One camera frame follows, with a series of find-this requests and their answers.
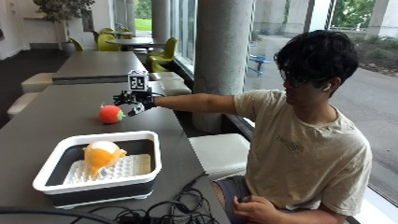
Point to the red round plush toy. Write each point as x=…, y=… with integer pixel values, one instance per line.
x=110, y=114

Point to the dark grey shorts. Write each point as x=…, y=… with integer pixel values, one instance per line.
x=235, y=188

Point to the white marker cube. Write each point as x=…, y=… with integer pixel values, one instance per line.
x=138, y=81

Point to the long grey table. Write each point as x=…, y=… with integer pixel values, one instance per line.
x=99, y=67

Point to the white cube stool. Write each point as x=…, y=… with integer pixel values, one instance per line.
x=175, y=87
x=38, y=82
x=23, y=104
x=166, y=76
x=220, y=154

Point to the green plastic chair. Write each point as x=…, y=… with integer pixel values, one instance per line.
x=164, y=54
x=77, y=45
x=106, y=43
x=106, y=30

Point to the orange and white plush toy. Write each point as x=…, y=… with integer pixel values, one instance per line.
x=102, y=157

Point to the round dark table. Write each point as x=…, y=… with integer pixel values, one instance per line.
x=118, y=32
x=133, y=41

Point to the white drying rack insert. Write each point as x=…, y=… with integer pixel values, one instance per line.
x=129, y=168

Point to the beige t-shirt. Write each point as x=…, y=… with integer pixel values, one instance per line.
x=307, y=149

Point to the white and black dish basin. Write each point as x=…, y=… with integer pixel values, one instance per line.
x=95, y=186

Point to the grey concrete pillar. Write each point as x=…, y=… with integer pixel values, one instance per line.
x=222, y=56
x=162, y=18

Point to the the person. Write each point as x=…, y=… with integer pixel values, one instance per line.
x=307, y=133

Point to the indoor potted tree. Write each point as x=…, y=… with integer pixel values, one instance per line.
x=65, y=12

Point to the blue outdoor seat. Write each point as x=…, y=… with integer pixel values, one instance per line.
x=259, y=60

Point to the dark-framed glasses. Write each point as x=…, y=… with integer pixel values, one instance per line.
x=291, y=80

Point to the white earbud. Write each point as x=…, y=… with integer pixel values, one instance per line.
x=327, y=87

